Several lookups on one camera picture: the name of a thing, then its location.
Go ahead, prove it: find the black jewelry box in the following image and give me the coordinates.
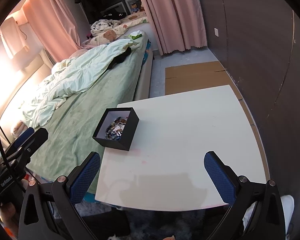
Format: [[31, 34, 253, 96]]
[[92, 107, 140, 152]]

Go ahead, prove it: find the blue printed mattress cover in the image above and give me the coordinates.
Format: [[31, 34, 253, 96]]
[[140, 39, 152, 63]]

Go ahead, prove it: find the beige headboard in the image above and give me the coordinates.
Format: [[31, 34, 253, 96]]
[[0, 49, 53, 111]]

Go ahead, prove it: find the cartoon bear print quilt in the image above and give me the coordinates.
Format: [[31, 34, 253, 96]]
[[81, 15, 148, 50]]

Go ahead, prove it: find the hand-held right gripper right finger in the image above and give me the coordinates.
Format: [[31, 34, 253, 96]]
[[204, 151, 287, 240]]

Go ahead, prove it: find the brown cardboard sheet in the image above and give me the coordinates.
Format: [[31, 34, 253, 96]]
[[165, 60, 271, 181]]

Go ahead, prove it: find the light green duvet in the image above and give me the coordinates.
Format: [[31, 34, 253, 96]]
[[17, 39, 135, 128]]

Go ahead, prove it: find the pink window curtain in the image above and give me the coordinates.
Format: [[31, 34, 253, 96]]
[[134, 0, 208, 56]]

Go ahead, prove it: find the green bed sheet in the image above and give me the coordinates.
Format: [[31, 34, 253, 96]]
[[27, 31, 150, 196]]

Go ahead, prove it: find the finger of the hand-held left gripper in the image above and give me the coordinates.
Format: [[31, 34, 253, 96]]
[[5, 127, 49, 167], [5, 127, 36, 157]]

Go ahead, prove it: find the person's left hand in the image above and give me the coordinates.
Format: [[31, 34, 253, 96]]
[[0, 202, 22, 233]]

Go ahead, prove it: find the beige bed base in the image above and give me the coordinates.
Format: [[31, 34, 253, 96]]
[[134, 22, 155, 102]]

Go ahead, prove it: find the multicolour stone bead bracelet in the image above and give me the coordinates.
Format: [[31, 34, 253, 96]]
[[112, 116, 131, 127]]

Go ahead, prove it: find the black cloth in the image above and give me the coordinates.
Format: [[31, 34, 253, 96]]
[[107, 46, 133, 71]]

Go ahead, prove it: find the dark metallic bead bracelet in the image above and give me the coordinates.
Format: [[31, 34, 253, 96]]
[[105, 124, 121, 141]]

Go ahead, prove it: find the black plush toy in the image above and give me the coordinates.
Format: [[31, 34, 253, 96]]
[[100, 9, 127, 20]]

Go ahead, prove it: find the pink bedside curtain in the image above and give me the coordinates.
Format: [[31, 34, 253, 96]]
[[22, 0, 88, 65]]

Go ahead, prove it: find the blue plush toy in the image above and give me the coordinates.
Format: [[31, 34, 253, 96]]
[[130, 2, 142, 14]]

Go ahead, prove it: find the spotted white blanket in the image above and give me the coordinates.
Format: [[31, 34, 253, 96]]
[[90, 19, 121, 37]]

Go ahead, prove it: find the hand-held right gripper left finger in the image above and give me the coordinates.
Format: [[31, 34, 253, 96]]
[[18, 151, 101, 240]]

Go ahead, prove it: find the green tissue packet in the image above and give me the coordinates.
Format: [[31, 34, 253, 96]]
[[129, 30, 144, 41]]

